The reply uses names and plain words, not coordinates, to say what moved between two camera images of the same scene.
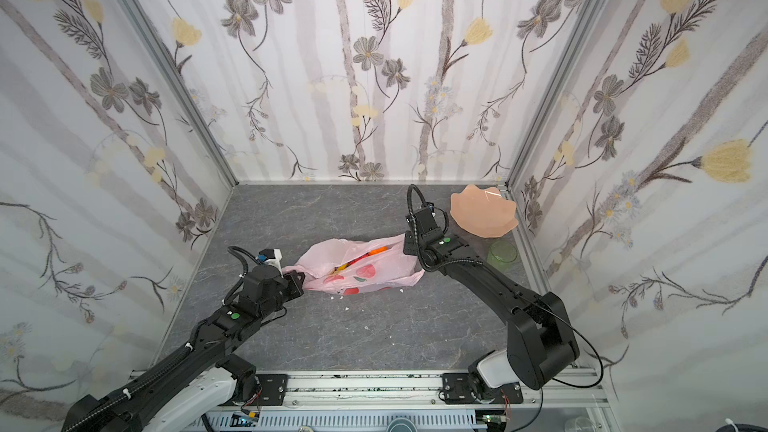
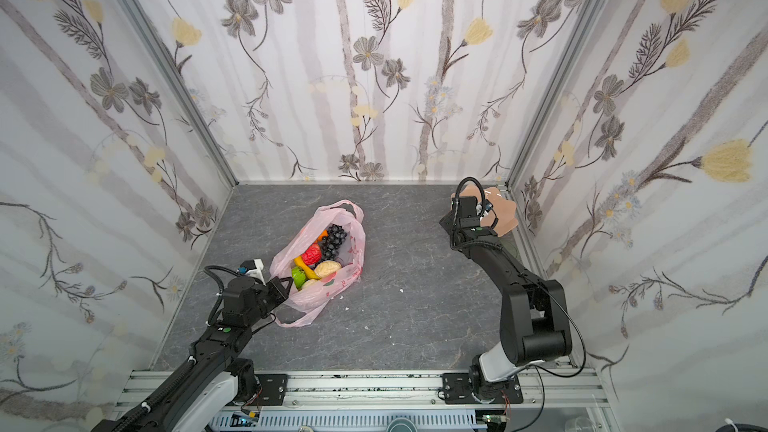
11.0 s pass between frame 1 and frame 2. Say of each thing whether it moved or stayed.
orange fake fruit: moved
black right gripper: moved
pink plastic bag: moved
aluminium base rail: stayed
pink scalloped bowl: stayed
